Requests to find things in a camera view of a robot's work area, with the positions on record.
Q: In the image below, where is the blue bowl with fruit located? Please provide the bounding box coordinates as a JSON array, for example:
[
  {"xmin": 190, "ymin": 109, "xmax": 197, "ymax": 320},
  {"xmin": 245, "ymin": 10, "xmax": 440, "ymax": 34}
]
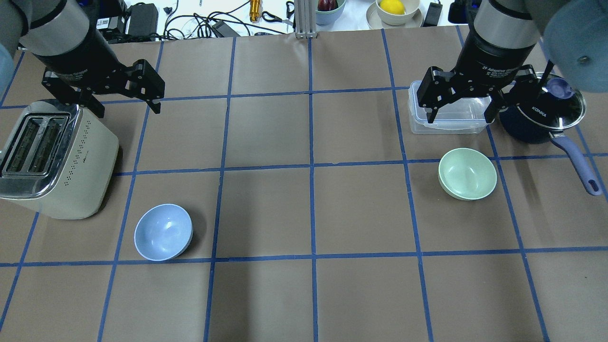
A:
[{"xmin": 315, "ymin": 0, "xmax": 346, "ymax": 26}]

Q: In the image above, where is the black power brick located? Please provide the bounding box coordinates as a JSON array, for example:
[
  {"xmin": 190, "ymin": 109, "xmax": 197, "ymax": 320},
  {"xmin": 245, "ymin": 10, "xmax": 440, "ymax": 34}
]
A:
[{"xmin": 126, "ymin": 3, "xmax": 159, "ymax": 41}]

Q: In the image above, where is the beige bowl with lemon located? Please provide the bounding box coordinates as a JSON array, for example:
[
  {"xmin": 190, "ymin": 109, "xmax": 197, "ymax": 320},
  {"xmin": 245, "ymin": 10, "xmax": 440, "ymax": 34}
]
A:
[{"xmin": 375, "ymin": 0, "xmax": 420, "ymax": 26}]

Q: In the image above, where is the cream silver toaster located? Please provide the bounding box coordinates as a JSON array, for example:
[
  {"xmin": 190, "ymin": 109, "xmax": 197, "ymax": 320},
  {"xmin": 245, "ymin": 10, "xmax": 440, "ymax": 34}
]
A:
[{"xmin": 0, "ymin": 99, "xmax": 119, "ymax": 219}]

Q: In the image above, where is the clear plastic lidded container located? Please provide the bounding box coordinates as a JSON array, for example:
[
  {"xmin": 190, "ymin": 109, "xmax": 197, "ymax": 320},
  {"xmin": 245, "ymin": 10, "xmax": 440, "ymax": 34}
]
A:
[{"xmin": 408, "ymin": 80, "xmax": 491, "ymax": 134}]

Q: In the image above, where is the black power adapter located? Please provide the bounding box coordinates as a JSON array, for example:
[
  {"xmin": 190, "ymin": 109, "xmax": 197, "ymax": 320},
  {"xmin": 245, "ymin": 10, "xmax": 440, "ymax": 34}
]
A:
[{"xmin": 421, "ymin": 2, "xmax": 443, "ymax": 27}]

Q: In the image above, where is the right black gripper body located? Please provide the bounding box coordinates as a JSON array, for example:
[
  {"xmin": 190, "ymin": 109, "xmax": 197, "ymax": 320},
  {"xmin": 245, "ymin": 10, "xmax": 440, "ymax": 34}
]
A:
[{"xmin": 440, "ymin": 45, "xmax": 534, "ymax": 98}]

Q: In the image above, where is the aluminium frame post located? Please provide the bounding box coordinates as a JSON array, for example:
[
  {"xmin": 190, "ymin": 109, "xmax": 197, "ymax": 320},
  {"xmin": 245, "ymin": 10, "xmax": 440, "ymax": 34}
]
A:
[{"xmin": 294, "ymin": 0, "xmax": 317, "ymax": 39}]

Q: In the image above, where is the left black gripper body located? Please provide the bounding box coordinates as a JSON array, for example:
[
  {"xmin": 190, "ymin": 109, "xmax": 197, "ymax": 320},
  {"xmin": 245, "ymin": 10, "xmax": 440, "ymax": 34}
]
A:
[{"xmin": 42, "ymin": 60, "xmax": 143, "ymax": 103}]

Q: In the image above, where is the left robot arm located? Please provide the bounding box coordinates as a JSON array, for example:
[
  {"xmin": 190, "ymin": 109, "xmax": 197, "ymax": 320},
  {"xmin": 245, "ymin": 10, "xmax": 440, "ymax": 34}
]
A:
[{"xmin": 0, "ymin": 0, "xmax": 165, "ymax": 118}]

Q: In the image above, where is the black electronics box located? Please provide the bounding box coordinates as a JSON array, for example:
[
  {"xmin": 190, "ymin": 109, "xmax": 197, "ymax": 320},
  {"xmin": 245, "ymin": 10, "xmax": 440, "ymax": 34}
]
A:
[{"xmin": 93, "ymin": 0, "xmax": 127, "ymax": 44}]

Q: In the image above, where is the green bowl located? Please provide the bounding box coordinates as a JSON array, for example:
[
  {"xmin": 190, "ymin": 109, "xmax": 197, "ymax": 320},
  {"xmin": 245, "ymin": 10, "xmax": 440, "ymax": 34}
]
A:
[{"xmin": 438, "ymin": 148, "xmax": 498, "ymax": 201}]

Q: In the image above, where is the orange handled tool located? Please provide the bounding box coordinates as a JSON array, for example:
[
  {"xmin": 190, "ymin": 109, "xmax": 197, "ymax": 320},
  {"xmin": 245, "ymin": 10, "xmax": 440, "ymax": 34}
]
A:
[{"xmin": 249, "ymin": 0, "xmax": 261, "ymax": 22}]

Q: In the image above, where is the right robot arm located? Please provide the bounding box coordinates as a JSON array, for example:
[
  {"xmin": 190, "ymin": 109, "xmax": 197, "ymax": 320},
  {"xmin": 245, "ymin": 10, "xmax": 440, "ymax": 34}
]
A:
[{"xmin": 417, "ymin": 0, "xmax": 608, "ymax": 123}]

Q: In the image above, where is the dark blue saucepan with lid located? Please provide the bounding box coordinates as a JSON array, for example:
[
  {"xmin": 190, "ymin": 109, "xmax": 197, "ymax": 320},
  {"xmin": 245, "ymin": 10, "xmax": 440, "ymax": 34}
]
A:
[{"xmin": 499, "ymin": 72, "xmax": 602, "ymax": 196}]

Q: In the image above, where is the beige plate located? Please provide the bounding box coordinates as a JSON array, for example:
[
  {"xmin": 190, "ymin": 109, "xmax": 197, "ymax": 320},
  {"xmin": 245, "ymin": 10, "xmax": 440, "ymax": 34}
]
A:
[{"xmin": 366, "ymin": 3, "xmax": 424, "ymax": 29}]

